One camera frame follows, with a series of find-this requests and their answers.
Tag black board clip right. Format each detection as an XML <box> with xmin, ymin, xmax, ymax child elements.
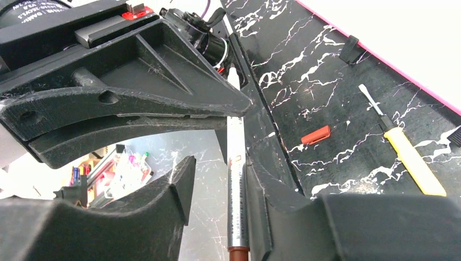
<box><xmin>339</xmin><ymin>35</ymin><xmax>366</xmax><ymax>65</ymax></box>

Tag white marker pen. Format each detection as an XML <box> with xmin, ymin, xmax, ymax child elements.
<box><xmin>226</xmin><ymin>64</ymin><xmax>251</xmax><ymax>261</ymax></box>

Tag pink framed whiteboard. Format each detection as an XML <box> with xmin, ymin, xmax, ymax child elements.
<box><xmin>301</xmin><ymin>1</ymin><xmax>460</xmax><ymax>113</ymax></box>

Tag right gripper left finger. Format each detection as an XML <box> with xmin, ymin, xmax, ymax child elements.
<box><xmin>1</xmin><ymin>156</ymin><xmax>196</xmax><ymax>260</ymax></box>

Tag black board clip left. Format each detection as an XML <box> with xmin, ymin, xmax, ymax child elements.
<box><xmin>447</xmin><ymin>126</ymin><xmax>461</xmax><ymax>148</ymax></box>

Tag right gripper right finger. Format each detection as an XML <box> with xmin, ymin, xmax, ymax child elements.
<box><xmin>246</xmin><ymin>164</ymin><xmax>460</xmax><ymax>260</ymax></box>

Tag red marker cap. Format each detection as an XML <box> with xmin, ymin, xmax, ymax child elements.
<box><xmin>301</xmin><ymin>126</ymin><xmax>331</xmax><ymax>145</ymax></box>

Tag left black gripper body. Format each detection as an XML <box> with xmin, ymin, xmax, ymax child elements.
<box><xmin>1</xmin><ymin>1</ymin><xmax>159</xmax><ymax>69</ymax></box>

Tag black board clip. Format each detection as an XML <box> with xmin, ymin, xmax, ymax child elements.
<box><xmin>447</xmin><ymin>126</ymin><xmax>461</xmax><ymax>148</ymax></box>
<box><xmin>339</xmin><ymin>35</ymin><xmax>366</xmax><ymax>65</ymax></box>

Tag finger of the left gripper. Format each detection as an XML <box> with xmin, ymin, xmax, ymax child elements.
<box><xmin>27</xmin><ymin>116</ymin><xmax>227</xmax><ymax>169</ymax></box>
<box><xmin>1</xmin><ymin>20</ymin><xmax>251</xmax><ymax>141</ymax></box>

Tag yellow handled screwdriver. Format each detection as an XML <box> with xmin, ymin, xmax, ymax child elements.
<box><xmin>358</xmin><ymin>84</ymin><xmax>447</xmax><ymax>196</ymax></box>

